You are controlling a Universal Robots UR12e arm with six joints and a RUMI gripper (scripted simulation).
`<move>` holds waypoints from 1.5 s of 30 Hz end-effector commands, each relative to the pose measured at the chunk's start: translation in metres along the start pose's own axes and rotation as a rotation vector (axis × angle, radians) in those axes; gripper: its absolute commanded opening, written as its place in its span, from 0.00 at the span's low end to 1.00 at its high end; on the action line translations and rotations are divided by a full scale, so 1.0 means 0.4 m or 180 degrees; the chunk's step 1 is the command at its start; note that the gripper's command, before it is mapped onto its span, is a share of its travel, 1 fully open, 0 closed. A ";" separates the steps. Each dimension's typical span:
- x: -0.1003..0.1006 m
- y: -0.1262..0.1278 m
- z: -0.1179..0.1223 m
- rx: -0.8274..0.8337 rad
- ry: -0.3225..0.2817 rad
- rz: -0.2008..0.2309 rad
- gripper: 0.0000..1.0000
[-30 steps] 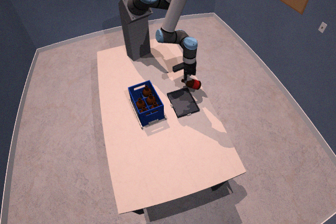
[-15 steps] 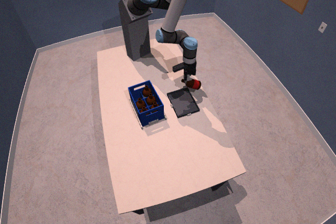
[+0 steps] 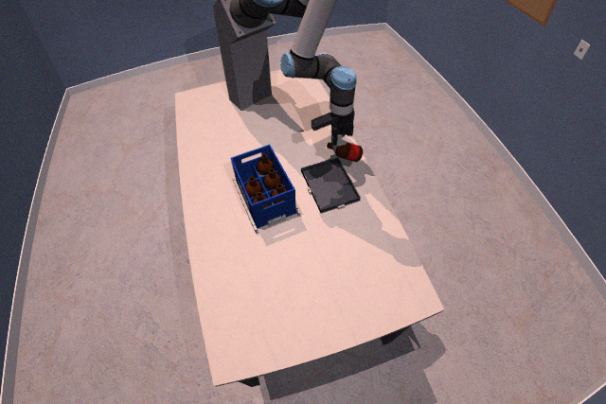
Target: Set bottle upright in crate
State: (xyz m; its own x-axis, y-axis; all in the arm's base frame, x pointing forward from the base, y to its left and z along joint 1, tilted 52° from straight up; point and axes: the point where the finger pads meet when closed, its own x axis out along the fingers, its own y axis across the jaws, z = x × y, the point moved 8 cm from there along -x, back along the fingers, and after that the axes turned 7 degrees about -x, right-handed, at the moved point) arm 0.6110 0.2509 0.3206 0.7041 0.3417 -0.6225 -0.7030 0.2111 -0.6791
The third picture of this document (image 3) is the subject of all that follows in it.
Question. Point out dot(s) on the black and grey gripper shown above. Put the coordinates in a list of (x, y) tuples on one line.
[(345, 124)]

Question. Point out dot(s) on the dark blue plastic crate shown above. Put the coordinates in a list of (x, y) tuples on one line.
[(262, 215)]

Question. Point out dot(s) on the grey metal rail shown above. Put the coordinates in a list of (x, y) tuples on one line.
[(274, 221)]

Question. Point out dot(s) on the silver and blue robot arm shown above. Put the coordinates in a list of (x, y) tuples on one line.
[(301, 61)]

